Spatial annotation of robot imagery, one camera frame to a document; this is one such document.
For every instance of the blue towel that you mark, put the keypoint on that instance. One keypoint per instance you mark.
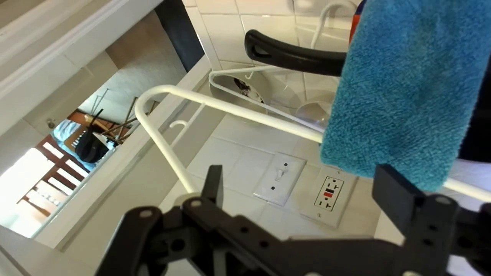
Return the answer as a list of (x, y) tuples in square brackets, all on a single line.
[(404, 86)]

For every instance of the white upper cabinets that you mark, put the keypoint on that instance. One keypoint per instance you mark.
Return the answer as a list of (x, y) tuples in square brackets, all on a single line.
[(51, 31)]

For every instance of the blue and red foil box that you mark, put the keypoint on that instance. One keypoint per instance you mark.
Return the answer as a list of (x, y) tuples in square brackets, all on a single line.
[(356, 17)]

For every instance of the light blue cloth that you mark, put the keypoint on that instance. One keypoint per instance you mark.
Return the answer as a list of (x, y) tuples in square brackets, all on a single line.
[(65, 135)]

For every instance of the white wall power outlet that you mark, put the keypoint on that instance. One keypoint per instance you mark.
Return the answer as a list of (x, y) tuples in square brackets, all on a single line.
[(327, 196)]

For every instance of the brown wooden chair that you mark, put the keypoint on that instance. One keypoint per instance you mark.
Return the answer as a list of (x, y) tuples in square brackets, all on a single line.
[(56, 173)]

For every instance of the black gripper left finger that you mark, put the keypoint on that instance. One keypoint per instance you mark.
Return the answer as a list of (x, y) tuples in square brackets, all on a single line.
[(204, 239)]

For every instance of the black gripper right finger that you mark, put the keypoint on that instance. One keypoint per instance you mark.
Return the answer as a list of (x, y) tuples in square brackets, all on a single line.
[(430, 235)]

